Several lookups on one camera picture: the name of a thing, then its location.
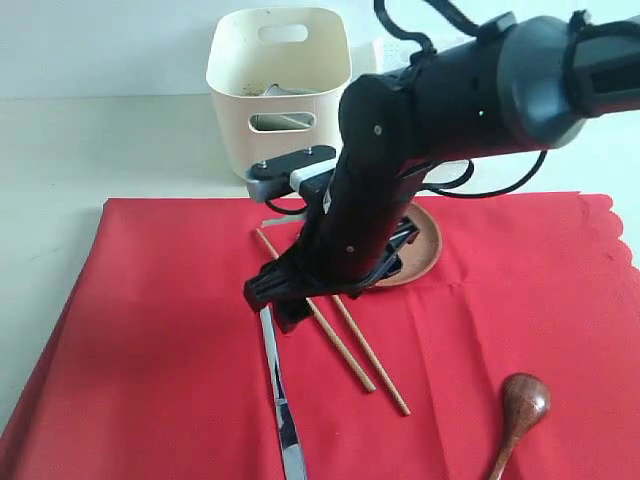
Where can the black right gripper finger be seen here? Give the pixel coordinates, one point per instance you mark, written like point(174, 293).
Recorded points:
point(288, 313)
point(279, 282)

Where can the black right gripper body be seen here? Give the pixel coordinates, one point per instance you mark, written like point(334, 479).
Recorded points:
point(354, 230)

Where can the wooden chopstick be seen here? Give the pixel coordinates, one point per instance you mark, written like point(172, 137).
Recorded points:
point(371, 355)
point(341, 348)

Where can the brown wooden plate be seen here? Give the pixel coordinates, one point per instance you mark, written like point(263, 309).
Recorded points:
point(422, 254)

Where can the stainless steel cup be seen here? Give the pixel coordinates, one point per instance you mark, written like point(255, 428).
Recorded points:
point(283, 121)

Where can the metal table knife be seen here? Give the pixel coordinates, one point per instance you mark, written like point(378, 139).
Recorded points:
point(291, 450)

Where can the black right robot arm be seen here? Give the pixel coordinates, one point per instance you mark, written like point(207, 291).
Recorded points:
point(513, 87)

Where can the red tablecloth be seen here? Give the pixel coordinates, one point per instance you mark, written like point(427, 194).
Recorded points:
point(156, 368)

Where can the cream plastic bin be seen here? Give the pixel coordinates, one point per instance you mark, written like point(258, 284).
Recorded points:
point(277, 75)

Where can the white perforated plastic basket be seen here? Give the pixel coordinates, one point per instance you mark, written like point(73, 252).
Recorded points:
point(391, 54)

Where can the dark wooden spoon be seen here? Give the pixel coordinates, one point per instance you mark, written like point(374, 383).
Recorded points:
point(526, 401)

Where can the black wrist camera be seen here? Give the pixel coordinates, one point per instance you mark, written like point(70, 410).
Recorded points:
point(277, 177)

